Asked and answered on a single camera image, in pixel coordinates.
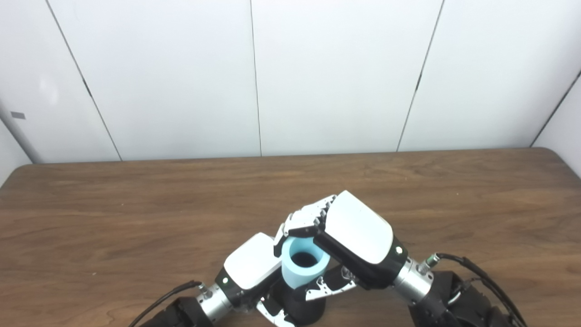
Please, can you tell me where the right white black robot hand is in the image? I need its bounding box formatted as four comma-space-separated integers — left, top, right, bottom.
274, 190, 408, 301

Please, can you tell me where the light-blue short hose tube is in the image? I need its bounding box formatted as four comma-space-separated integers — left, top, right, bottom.
281, 236, 331, 289

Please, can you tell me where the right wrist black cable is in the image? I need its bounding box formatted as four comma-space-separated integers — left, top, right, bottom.
424, 253, 527, 327

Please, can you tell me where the black funnel-shaped nozzle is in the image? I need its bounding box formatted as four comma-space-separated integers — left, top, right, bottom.
272, 282, 326, 326

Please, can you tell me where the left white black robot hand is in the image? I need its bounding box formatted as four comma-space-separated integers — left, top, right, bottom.
216, 233, 295, 327

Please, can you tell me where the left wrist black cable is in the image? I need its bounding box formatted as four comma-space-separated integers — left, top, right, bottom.
128, 280, 202, 327

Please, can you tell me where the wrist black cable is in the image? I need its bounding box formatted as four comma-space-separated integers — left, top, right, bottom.
424, 253, 527, 327
128, 280, 202, 327

